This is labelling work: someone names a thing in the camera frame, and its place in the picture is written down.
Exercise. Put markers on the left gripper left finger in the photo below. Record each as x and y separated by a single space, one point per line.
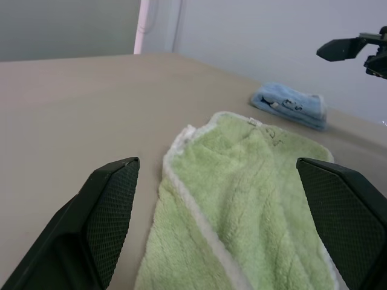
75 229

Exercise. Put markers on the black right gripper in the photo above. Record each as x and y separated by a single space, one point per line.
379 63

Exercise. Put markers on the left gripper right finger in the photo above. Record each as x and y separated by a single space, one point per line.
347 217

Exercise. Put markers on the green towel with white trim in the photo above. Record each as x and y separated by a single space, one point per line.
236 196

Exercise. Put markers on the blue cloth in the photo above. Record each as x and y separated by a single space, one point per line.
290 99

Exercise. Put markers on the white vertical pipe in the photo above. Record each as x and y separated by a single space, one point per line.
143 27

